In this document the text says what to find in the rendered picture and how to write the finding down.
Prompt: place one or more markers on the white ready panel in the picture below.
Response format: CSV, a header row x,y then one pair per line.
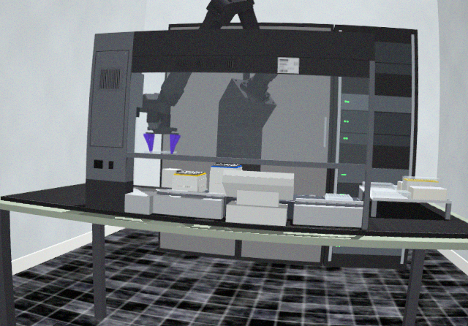
x,y
167,177

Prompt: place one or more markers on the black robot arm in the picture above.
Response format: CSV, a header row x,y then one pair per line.
x,y
221,12

